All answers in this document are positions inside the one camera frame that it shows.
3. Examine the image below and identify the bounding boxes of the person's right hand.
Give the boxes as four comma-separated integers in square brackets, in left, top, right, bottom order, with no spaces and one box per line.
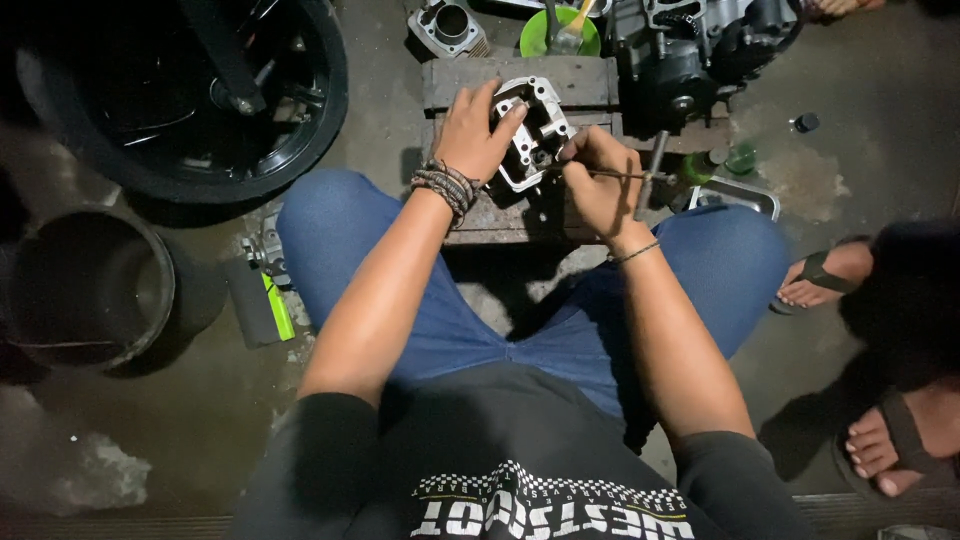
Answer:
[558,125,661,256]

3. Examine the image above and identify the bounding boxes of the person's left hand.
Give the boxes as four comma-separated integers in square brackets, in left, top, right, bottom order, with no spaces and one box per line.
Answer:
[432,78,531,187]

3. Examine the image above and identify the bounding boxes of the metal T-handle tool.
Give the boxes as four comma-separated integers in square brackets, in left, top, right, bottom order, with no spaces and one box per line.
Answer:
[541,130,678,222]

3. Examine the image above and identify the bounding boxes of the silver engine cylinder head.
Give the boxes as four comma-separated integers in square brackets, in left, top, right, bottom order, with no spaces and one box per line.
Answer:
[486,75,579,194]

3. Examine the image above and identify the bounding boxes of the green glass bottle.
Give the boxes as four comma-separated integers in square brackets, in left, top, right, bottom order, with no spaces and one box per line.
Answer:
[678,141,759,187]

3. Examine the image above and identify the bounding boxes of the grey engine cylinder block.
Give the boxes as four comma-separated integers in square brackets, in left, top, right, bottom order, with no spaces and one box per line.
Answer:
[407,0,492,60]

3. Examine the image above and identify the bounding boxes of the grey wooden work block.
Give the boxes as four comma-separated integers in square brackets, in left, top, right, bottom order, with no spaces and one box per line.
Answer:
[420,55,733,248]

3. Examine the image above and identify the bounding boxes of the green plastic bowl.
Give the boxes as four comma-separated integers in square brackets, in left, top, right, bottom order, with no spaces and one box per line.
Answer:
[519,6,603,59]

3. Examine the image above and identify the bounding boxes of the shiny metal tray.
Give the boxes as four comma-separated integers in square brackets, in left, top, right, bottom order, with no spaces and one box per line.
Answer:
[686,175,782,222]

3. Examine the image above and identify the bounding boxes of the dark motorcycle engine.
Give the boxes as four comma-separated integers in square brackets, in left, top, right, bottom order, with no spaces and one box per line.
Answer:
[606,0,805,138]

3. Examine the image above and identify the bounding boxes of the person's blue jeans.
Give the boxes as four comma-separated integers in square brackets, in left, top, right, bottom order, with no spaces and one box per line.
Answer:
[276,168,790,451]

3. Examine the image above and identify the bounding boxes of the small grey metal part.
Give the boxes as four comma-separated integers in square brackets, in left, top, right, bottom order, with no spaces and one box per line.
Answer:
[240,213,292,288]

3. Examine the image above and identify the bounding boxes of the black and green flat box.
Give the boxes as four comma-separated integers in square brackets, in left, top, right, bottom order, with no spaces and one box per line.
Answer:
[222,257,297,350]

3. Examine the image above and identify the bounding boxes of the black motorcycle wheel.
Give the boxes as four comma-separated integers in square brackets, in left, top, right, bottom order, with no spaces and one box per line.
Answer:
[13,0,350,207]

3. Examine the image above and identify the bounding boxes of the person's black printed shirt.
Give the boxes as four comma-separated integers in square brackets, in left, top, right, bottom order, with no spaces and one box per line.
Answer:
[227,363,819,540]

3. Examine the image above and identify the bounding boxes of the black round bucket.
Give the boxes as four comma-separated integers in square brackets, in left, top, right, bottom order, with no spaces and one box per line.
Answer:
[0,205,229,376]

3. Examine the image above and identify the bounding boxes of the braided wrist bracelets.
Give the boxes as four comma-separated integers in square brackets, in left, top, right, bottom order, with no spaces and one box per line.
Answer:
[409,157,483,228]

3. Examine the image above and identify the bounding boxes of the thin dark wrist bracelet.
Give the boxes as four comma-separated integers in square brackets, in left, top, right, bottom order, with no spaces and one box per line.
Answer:
[607,238,663,266]

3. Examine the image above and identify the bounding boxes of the wooden handled paint brush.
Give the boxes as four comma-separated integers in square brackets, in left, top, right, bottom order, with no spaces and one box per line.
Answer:
[549,0,598,57]

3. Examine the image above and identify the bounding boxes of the dark strap sandal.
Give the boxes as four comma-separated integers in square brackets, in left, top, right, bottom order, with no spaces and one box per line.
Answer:
[831,390,960,505]
[769,235,875,317]

